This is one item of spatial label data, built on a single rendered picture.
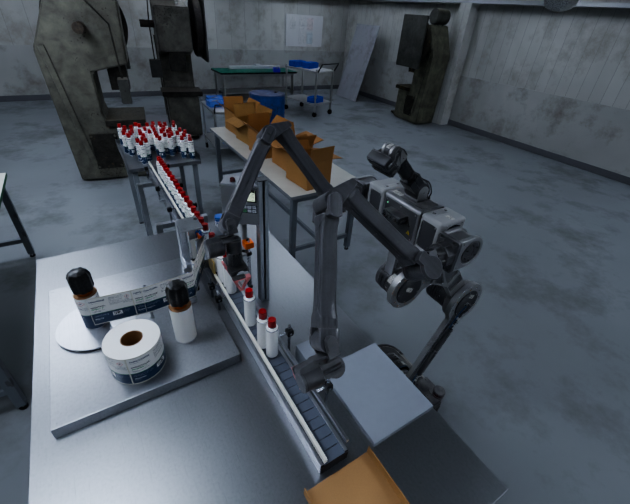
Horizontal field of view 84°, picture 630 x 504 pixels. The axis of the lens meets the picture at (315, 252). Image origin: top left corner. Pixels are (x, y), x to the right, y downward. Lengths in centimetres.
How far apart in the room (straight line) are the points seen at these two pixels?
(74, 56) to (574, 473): 582
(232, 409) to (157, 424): 26
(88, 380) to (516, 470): 226
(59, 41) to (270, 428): 474
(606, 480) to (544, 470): 34
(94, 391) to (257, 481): 69
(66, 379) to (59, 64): 418
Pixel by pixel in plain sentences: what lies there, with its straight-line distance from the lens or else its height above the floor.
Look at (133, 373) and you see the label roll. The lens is 153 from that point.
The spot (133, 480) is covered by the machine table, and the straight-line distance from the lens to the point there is 144.
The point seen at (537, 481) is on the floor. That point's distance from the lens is 267.
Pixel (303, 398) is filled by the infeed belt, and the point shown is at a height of 88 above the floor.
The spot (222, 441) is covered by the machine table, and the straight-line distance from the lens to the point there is 143.
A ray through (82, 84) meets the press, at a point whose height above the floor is 120.
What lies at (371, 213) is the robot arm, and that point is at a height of 161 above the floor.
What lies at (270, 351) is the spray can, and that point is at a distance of 151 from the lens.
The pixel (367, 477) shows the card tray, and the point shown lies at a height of 83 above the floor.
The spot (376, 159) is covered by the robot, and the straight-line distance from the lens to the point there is 119.
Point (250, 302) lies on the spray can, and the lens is 156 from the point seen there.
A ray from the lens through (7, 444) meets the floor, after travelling 280.
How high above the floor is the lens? 209
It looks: 34 degrees down
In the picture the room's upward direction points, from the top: 5 degrees clockwise
